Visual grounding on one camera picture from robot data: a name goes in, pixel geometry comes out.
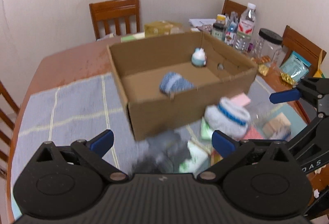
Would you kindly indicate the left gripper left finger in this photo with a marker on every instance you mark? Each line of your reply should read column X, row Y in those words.
column 102, row 143

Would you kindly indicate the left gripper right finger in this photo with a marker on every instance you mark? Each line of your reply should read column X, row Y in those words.
column 223, row 144

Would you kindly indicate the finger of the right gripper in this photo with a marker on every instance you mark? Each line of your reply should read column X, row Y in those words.
column 285, row 96

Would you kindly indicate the green tissue pack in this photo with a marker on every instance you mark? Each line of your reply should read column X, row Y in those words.
column 198, row 161
column 205, row 130

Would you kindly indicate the white sock blue band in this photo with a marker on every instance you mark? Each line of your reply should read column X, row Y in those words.
column 228, row 117

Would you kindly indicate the pink knit sock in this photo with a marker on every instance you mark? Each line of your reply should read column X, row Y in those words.
column 252, row 133

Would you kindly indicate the green tissue pack front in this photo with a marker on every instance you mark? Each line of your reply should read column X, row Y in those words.
column 198, row 161

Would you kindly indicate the small beige box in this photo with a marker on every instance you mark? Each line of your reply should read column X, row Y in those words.
column 277, row 127

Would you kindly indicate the pink small box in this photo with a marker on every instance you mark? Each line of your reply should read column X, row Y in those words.
column 241, row 100

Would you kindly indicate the blue knit sock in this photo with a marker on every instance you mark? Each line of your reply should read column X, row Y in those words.
column 173, row 82

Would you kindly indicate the blue white piggy toy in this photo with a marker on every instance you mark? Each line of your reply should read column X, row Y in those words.
column 198, row 58

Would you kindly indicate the gold ribbon bow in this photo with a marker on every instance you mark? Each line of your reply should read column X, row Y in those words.
column 287, row 78

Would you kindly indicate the gold blister pill pack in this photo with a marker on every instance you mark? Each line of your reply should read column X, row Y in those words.
column 264, row 64

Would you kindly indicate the teal packet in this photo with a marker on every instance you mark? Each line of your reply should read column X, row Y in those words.
column 296, row 66

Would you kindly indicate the blue grey checked towel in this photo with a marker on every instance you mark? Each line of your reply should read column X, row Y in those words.
column 86, row 108

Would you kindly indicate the clear jar black lid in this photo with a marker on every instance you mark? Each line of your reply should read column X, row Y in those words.
column 267, row 47

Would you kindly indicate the wooden chair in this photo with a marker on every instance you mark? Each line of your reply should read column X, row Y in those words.
column 6, row 139
column 295, row 42
column 230, row 6
column 114, row 10

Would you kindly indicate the small blue label bottle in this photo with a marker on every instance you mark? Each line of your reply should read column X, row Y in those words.
column 230, row 33

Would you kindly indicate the clear water bottle red label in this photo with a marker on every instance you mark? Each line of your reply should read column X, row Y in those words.
column 245, row 28

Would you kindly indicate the brown cardboard box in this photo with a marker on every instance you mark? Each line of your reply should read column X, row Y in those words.
column 138, row 67

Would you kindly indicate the dark lid small jar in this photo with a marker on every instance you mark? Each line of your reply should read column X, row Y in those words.
column 218, row 31

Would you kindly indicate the wooden chair left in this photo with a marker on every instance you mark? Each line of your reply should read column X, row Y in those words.
column 6, row 139

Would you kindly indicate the yellow lid small bottle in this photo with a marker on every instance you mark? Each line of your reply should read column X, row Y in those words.
column 221, row 19

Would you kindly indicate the wooden chair far right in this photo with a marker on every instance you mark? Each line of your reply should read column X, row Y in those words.
column 230, row 6

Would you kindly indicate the white papers stack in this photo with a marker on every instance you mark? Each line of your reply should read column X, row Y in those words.
column 200, row 22

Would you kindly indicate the green white book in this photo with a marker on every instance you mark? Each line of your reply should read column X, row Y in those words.
column 130, row 37

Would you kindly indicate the gold wrapped package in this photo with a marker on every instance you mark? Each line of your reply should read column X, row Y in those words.
column 159, row 28

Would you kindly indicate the wooden chair far middle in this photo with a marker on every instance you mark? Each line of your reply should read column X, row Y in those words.
column 114, row 10

